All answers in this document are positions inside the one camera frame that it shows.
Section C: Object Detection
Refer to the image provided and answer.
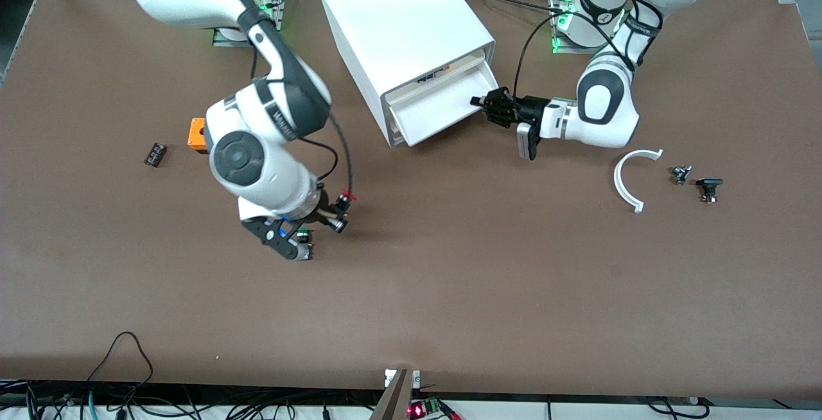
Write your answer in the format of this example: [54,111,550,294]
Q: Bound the black switch part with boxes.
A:
[696,177,724,204]

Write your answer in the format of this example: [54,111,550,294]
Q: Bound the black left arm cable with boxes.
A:
[512,0,663,96]

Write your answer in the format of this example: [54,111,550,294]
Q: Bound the tangled black cables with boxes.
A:
[0,378,386,420]

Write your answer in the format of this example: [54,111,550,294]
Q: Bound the black cable at table edge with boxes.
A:
[645,396,710,420]

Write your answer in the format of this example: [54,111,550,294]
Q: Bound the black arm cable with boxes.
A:
[250,54,354,199]
[512,0,663,96]

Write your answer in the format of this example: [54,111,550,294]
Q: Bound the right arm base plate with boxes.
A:
[212,0,286,48]

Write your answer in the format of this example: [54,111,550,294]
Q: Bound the orange button box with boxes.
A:
[188,118,210,154]

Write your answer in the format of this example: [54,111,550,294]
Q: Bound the looped black cable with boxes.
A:
[87,331,155,401]

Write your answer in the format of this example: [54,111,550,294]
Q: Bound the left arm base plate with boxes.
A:
[549,0,620,56]

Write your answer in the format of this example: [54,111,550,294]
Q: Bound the circuit board with red light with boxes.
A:
[408,398,463,420]

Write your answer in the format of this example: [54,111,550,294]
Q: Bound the red push button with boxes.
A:
[333,190,357,234]

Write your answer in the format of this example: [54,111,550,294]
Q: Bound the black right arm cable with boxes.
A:
[250,54,354,199]

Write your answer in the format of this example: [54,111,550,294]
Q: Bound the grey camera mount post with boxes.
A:
[369,369,423,420]

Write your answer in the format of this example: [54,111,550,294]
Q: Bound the white semicircular bracket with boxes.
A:
[613,148,664,214]

